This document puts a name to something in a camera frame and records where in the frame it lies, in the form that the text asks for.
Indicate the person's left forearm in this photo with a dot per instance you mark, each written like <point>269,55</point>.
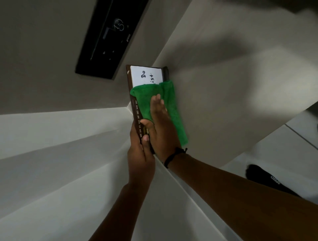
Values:
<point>119,211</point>

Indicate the person's left fingers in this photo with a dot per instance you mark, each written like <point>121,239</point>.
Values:
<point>135,139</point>

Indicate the person's right thumb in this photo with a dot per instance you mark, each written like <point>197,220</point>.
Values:
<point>144,130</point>

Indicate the black sock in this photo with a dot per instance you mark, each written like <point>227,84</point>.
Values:
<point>269,180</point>

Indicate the person's right hand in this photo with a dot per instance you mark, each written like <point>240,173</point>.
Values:
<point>161,129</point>

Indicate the green microfiber cloth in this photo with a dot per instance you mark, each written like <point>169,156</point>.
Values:
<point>162,104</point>

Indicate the brown framed whiteboard calendar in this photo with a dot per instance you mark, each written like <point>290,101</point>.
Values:
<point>144,77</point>

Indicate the person's left hand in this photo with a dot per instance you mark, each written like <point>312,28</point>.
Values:
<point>140,161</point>

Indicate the black wrist band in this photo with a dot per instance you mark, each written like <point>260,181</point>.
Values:
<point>174,155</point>

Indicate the person's right forearm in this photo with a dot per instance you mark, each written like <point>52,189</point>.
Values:
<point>238,198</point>

